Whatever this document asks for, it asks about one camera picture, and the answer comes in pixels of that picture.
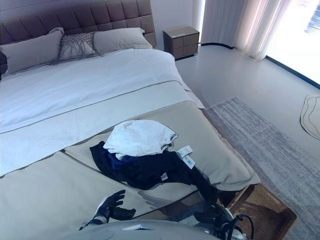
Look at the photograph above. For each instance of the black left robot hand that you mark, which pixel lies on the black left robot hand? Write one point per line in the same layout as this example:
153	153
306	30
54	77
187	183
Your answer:
117	212

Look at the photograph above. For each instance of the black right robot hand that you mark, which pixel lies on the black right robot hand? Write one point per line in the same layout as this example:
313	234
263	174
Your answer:
208	213

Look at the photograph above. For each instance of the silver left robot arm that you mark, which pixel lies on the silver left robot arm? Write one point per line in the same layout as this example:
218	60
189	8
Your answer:
92	222

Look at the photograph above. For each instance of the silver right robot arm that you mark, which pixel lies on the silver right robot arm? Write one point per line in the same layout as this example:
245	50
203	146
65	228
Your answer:
231	228

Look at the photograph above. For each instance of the beige bed runner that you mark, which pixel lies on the beige bed runner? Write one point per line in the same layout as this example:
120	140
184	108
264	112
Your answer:
75	180

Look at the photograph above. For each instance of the brown wicker basket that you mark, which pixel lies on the brown wicker basket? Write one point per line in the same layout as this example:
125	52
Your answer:
262	212

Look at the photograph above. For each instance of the bed with white duvet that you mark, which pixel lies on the bed with white duvet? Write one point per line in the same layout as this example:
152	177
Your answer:
82	82

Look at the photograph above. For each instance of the grey robot torso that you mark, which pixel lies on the grey robot torso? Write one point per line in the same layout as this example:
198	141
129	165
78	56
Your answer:
140	231

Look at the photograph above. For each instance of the dark navy garment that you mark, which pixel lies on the dark navy garment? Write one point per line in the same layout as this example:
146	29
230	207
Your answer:
155	170

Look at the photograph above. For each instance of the white garment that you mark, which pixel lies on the white garment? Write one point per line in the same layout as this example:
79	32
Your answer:
140	138

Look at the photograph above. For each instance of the grey striped rug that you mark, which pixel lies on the grey striped rug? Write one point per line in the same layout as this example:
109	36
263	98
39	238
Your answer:
262	145

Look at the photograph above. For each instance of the grey patterned cushion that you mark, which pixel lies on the grey patterned cushion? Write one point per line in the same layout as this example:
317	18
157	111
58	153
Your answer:
77	46

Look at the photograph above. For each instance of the brown bedside table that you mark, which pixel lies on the brown bedside table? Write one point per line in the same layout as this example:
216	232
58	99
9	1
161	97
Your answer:
181	41

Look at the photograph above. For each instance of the large beige pillow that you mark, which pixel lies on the large beige pillow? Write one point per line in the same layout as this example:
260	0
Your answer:
30	51

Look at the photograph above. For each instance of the white sheer curtain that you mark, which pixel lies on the white sheer curtain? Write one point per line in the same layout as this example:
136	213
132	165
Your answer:
252	25

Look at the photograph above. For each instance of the brown tufted headboard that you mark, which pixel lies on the brown tufted headboard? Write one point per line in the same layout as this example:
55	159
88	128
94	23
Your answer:
75	17

